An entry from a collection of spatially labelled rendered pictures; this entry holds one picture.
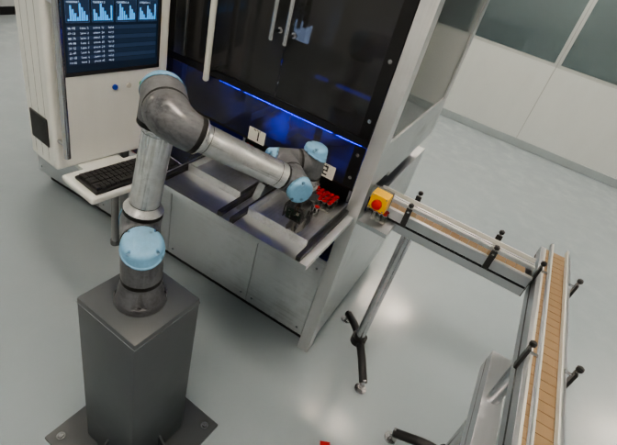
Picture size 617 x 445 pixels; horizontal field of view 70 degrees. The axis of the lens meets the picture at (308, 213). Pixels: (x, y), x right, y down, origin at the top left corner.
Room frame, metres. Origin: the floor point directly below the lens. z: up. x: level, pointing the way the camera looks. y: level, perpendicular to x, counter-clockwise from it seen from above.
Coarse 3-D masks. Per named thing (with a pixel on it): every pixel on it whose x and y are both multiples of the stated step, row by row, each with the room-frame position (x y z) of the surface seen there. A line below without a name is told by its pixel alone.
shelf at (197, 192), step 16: (192, 160) 1.58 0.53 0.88; (176, 176) 1.43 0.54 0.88; (192, 176) 1.46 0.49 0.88; (176, 192) 1.33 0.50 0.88; (192, 192) 1.36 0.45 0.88; (208, 192) 1.39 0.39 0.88; (224, 192) 1.42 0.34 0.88; (208, 208) 1.29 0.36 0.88; (240, 224) 1.25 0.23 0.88; (256, 224) 1.28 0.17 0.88; (256, 240) 1.21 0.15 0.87; (272, 240) 1.22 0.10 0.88; (288, 240) 1.24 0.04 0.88; (288, 256) 1.16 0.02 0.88
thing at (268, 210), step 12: (276, 192) 1.50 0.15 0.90; (264, 204) 1.42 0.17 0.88; (276, 204) 1.44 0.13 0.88; (252, 216) 1.31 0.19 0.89; (264, 216) 1.30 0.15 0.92; (276, 216) 1.37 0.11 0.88; (324, 216) 1.46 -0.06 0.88; (336, 216) 1.45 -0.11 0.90; (276, 228) 1.28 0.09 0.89; (288, 228) 1.31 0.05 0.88; (312, 228) 1.35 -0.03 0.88; (300, 240) 1.24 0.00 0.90
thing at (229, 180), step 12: (192, 168) 1.48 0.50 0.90; (204, 168) 1.54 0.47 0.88; (216, 168) 1.57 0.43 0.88; (228, 168) 1.60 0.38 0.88; (216, 180) 1.44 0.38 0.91; (228, 180) 1.51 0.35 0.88; (240, 180) 1.53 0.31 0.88; (252, 180) 1.56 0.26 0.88; (228, 192) 1.42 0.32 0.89; (240, 192) 1.40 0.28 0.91
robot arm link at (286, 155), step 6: (270, 150) 1.16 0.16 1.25; (276, 150) 1.17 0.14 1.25; (282, 150) 1.18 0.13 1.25; (288, 150) 1.19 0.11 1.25; (294, 150) 1.20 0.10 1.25; (300, 150) 1.21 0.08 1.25; (276, 156) 1.15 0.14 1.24; (282, 156) 1.16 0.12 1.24; (288, 156) 1.16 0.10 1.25; (294, 156) 1.17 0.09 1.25; (300, 156) 1.20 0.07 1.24; (300, 162) 1.19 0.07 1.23
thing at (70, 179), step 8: (96, 160) 1.50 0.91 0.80; (104, 160) 1.51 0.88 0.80; (112, 160) 1.53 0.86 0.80; (120, 160) 1.54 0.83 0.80; (80, 168) 1.42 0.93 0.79; (88, 168) 1.42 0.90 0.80; (96, 168) 1.43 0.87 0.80; (64, 176) 1.32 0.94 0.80; (72, 176) 1.34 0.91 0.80; (72, 184) 1.30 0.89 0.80; (80, 184) 1.30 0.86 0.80; (80, 192) 1.27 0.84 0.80; (88, 192) 1.27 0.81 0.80; (112, 192) 1.32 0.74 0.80; (120, 192) 1.34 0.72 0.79; (128, 192) 1.37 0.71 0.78; (88, 200) 1.25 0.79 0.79; (96, 200) 1.25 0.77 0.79; (104, 200) 1.28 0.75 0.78
